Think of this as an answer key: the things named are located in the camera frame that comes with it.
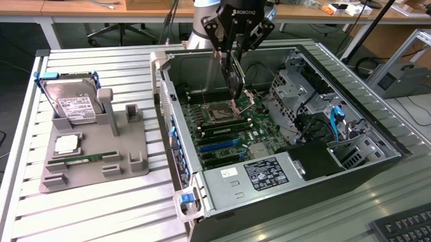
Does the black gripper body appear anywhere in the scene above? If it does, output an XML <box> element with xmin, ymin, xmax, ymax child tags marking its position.
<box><xmin>218</xmin><ymin>0</ymin><xmax>267</xmax><ymax>43</ymax></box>

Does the graphics card with black cooler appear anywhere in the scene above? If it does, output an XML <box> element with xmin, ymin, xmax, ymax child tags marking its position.
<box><xmin>211</xmin><ymin>49</ymin><xmax>246</xmax><ymax>100</ymax></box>

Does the brown cardboard box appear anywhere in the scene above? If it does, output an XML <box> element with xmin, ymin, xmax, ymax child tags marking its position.
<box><xmin>125</xmin><ymin>0</ymin><xmax>174</xmax><ymax>12</ymax></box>

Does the black RAM slot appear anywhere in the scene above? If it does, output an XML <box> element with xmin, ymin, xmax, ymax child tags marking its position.
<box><xmin>185</xmin><ymin>88</ymin><xmax>233</xmax><ymax>99</ymax></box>
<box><xmin>187</xmin><ymin>93</ymin><xmax>234</xmax><ymax>104</ymax></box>
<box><xmin>197</xmin><ymin>116</ymin><xmax>253</xmax><ymax>132</ymax></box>

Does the silver drive cage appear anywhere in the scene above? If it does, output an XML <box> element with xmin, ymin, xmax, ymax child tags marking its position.
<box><xmin>269</xmin><ymin>49</ymin><xmax>342</xmax><ymax>143</ymax></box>

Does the black office chair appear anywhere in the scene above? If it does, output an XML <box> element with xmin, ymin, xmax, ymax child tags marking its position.
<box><xmin>86</xmin><ymin>22</ymin><xmax>159</xmax><ymax>47</ymax></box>

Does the open socket cover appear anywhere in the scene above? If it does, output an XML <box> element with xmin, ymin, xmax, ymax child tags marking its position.
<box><xmin>229</xmin><ymin>89</ymin><xmax>261</xmax><ymax>114</ymax></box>

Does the small white box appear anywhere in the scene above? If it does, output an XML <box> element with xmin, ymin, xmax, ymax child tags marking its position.
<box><xmin>343</xmin><ymin>4</ymin><xmax>374</xmax><ymax>17</ymax></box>

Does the black stand pole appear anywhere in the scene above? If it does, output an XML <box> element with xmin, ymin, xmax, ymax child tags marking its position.
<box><xmin>339</xmin><ymin>0</ymin><xmax>397</xmax><ymax>64</ymax></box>

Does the CPU socket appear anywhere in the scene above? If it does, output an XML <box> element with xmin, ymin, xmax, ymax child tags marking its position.
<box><xmin>205</xmin><ymin>100</ymin><xmax>238</xmax><ymax>125</ymax></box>

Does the black installed RAM stick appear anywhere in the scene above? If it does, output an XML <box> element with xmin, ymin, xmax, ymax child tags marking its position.
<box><xmin>201</xmin><ymin>122</ymin><xmax>254</xmax><ymax>139</ymax></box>

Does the green motherboard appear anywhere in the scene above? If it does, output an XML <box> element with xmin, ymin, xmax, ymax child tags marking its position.
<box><xmin>181</xmin><ymin>87</ymin><xmax>297</xmax><ymax>171</ymax></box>

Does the black expansion slot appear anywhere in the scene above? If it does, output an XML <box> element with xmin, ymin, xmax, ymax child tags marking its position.
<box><xmin>197</xmin><ymin>133</ymin><xmax>237</xmax><ymax>147</ymax></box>
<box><xmin>203</xmin><ymin>153</ymin><xmax>245</xmax><ymax>169</ymax></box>

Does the flat white box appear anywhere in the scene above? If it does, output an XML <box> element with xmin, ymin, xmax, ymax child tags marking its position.
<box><xmin>390</xmin><ymin>4</ymin><xmax>431</xmax><ymax>18</ymax></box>

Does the grey box machine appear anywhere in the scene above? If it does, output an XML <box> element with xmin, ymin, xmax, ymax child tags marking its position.
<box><xmin>366</xmin><ymin>63</ymin><xmax>431</xmax><ymax>100</ymax></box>

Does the silver chipset heatsink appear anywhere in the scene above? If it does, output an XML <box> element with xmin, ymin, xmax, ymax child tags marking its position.
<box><xmin>249</xmin><ymin>144</ymin><xmax>274</xmax><ymax>157</ymax></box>

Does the silver disk bay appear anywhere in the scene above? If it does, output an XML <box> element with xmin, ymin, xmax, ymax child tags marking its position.
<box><xmin>329</xmin><ymin>135</ymin><xmax>389</xmax><ymax>169</ymax></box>

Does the grey plastic parts rack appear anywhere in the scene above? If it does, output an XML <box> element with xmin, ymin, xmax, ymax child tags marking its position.
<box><xmin>39</xmin><ymin>87</ymin><xmax>153</xmax><ymax>195</ymax></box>

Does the silver CPU chip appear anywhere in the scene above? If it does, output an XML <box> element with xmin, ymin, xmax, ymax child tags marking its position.
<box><xmin>54</xmin><ymin>135</ymin><xmax>83</xmax><ymax>154</ymax></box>

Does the green RAM stick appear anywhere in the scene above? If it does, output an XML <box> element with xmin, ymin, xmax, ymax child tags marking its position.
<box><xmin>50</xmin><ymin>153</ymin><xmax>119</xmax><ymax>166</ymax></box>

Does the grey power supply unit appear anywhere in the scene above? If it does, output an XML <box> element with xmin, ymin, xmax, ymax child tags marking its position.
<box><xmin>201</xmin><ymin>152</ymin><xmax>307</xmax><ymax>212</ymax></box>

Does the open black PC case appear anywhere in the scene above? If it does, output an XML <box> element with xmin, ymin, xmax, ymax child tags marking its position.
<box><xmin>150</xmin><ymin>44</ymin><xmax>413</xmax><ymax>242</ymax></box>

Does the black keyboard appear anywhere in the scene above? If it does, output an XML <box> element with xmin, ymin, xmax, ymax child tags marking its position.
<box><xmin>369</xmin><ymin>202</ymin><xmax>431</xmax><ymax>242</ymax></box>

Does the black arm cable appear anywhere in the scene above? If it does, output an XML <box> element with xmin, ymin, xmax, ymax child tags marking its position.
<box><xmin>163</xmin><ymin>0</ymin><xmax>182</xmax><ymax>45</ymax></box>

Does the white cable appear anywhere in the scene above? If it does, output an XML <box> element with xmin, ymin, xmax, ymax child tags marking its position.
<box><xmin>90</xmin><ymin>0</ymin><xmax>122</xmax><ymax>10</ymax></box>

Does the black wire bundle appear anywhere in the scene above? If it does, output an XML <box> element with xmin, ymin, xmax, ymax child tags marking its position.
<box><xmin>295</xmin><ymin>114</ymin><xmax>339</xmax><ymax>145</ymax></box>

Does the blue disk wire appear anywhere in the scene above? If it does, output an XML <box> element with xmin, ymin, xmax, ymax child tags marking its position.
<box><xmin>331</xmin><ymin>105</ymin><xmax>347</xmax><ymax>144</ymax></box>

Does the aluminium profile frame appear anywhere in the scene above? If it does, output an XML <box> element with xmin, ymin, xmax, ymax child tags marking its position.
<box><xmin>366</xmin><ymin>28</ymin><xmax>431</xmax><ymax>85</ymax></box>

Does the wooden desk with white frame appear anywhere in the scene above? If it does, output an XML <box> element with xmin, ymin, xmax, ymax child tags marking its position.
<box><xmin>0</xmin><ymin>0</ymin><xmax>431</xmax><ymax>60</ymax></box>

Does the hard disk in blue bracket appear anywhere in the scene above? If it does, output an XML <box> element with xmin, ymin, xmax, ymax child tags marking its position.
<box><xmin>34</xmin><ymin>71</ymin><xmax>106</xmax><ymax>126</ymax></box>

